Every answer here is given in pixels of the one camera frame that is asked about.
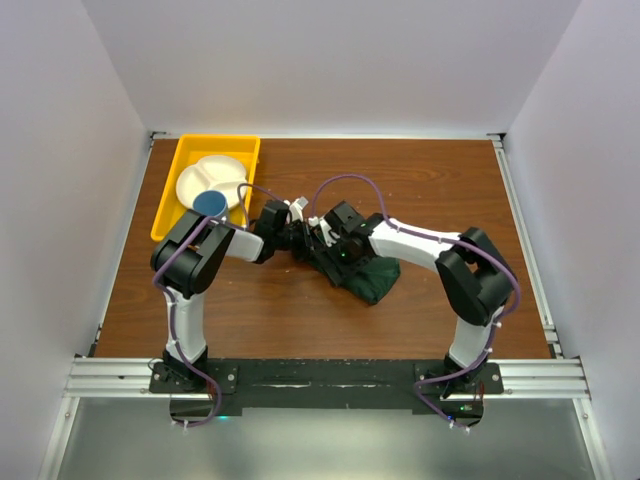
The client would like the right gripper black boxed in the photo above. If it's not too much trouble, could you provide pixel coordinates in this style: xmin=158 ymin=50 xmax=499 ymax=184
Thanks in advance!
xmin=313 ymin=235 xmax=371 ymax=288

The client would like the dark green cloth napkin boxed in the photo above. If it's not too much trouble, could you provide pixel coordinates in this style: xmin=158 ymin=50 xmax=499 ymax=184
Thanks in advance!
xmin=329 ymin=257 xmax=401 ymax=305

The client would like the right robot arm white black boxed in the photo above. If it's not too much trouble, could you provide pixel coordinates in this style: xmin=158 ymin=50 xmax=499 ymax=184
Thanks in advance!
xmin=308 ymin=201 xmax=520 ymax=393

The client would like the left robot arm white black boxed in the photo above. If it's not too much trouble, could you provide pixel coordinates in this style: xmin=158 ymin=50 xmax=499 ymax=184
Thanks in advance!
xmin=151 ymin=197 xmax=308 ymax=392

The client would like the blue plastic cup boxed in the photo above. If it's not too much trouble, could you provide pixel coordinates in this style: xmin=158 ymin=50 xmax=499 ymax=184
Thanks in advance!
xmin=192 ymin=190 xmax=229 ymax=219

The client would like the white divided plate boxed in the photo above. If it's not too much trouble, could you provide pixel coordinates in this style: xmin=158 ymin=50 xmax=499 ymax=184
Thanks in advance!
xmin=176 ymin=155 xmax=248 ymax=209

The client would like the yellow plastic bin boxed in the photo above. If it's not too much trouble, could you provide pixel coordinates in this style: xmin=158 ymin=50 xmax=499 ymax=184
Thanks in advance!
xmin=151 ymin=134 xmax=260 ymax=242

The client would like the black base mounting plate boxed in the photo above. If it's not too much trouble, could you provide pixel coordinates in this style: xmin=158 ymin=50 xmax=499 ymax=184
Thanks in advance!
xmin=149 ymin=359 xmax=504 ymax=426

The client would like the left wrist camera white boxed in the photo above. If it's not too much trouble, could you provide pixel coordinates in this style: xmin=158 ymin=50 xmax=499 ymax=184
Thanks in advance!
xmin=284 ymin=196 xmax=309 ymax=223

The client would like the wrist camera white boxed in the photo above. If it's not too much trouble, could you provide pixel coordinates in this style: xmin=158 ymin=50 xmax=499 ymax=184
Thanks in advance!
xmin=284 ymin=196 xmax=309 ymax=223
xmin=307 ymin=216 xmax=340 ymax=247

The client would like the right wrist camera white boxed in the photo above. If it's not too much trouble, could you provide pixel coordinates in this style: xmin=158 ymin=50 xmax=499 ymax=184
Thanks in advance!
xmin=307 ymin=216 xmax=340 ymax=247

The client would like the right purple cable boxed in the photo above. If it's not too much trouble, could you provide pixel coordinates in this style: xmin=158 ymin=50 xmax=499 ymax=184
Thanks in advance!
xmin=307 ymin=172 xmax=522 ymax=426

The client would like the purple cable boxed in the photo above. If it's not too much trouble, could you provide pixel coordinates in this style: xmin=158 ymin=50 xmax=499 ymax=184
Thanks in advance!
xmin=307 ymin=172 xmax=522 ymax=426
xmin=149 ymin=182 xmax=281 ymax=428

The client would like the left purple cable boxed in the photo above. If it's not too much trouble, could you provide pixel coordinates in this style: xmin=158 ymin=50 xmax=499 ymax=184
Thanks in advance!
xmin=149 ymin=182 xmax=281 ymax=428

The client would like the aluminium table frame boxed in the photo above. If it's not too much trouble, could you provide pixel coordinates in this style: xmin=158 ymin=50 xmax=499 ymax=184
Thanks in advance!
xmin=38 ymin=130 xmax=614 ymax=480

